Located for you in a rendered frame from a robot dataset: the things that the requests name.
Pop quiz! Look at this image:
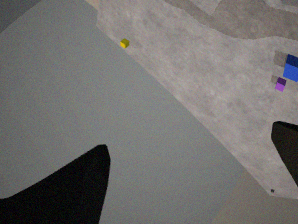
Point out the blue block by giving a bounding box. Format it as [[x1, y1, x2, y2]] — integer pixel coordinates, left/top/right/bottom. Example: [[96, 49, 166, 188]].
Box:
[[282, 55, 298, 81]]

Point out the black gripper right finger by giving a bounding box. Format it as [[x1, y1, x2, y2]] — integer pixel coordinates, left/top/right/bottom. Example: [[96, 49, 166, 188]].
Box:
[[271, 121, 298, 186]]

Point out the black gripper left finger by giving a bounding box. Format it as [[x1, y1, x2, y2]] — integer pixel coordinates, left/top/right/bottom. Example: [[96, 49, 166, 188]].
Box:
[[0, 144, 110, 224]]

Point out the purple block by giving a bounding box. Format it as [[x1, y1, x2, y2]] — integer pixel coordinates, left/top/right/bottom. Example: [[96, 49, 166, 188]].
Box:
[[275, 77, 286, 92]]

